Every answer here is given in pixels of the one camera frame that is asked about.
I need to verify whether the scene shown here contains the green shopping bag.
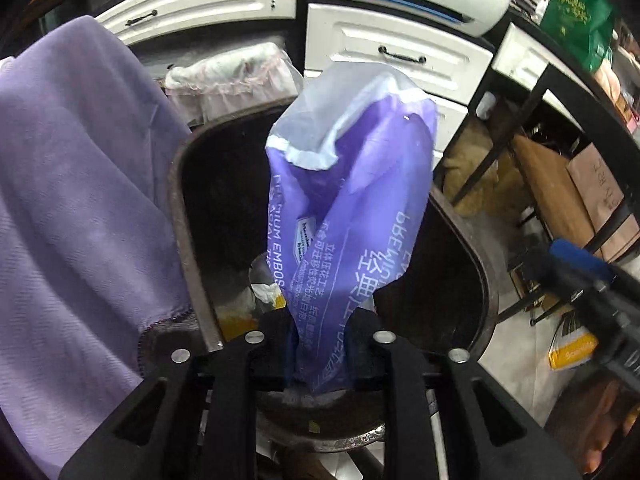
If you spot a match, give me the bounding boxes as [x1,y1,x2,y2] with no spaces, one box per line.
[540,0,616,74]

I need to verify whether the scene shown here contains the white drawer cabinet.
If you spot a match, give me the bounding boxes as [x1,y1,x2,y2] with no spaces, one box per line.
[94,0,547,156]

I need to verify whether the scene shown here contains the dark trash bin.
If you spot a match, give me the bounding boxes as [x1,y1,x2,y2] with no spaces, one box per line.
[167,94,500,453]

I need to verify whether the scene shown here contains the purple tissue pack wrapper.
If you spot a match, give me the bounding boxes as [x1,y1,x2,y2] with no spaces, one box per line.
[265,62,437,393]

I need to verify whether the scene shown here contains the purple floral tablecloth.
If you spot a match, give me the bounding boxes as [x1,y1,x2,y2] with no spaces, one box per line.
[1,16,190,479]

